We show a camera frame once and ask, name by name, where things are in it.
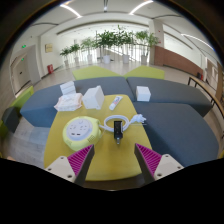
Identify lime green bench seat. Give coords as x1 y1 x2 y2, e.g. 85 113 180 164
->
9 85 35 111

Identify black charger block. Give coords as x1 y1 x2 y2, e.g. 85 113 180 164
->
113 120 124 145

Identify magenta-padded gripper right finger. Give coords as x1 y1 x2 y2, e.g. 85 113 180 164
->
133 143 185 185

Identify dark grey ottoman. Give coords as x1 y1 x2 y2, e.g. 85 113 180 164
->
1 106 21 134

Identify curved grey-blue sofa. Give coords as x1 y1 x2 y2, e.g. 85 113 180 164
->
125 76 213 118

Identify white coiled cable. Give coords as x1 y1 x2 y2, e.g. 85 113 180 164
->
98 113 148 133

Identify white tube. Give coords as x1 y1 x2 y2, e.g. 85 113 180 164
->
108 95 124 111

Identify wooden shelf unit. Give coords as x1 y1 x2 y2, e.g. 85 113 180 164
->
215 61 224 103

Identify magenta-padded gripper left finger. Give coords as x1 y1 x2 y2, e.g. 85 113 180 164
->
44 144 96 187

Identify ceiling light strips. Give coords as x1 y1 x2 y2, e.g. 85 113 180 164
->
59 0 214 51

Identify potted green plants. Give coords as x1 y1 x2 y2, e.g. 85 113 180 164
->
59 24 161 68

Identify framed wall picture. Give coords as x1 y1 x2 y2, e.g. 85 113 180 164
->
44 43 54 54

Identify lime green sofa seat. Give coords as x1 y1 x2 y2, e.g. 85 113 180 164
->
72 65 122 81
124 64 166 80

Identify small white cube box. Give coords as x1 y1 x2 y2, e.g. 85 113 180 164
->
135 85 152 102

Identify large white box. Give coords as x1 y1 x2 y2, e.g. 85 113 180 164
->
81 85 106 111

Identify long grey-blue sofa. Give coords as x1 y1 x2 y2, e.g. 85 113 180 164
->
19 76 136 128

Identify wooden bench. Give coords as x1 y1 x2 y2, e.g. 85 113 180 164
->
187 75 224 118

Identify wide grey-blue sofa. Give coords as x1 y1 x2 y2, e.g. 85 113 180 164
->
133 101 220 168

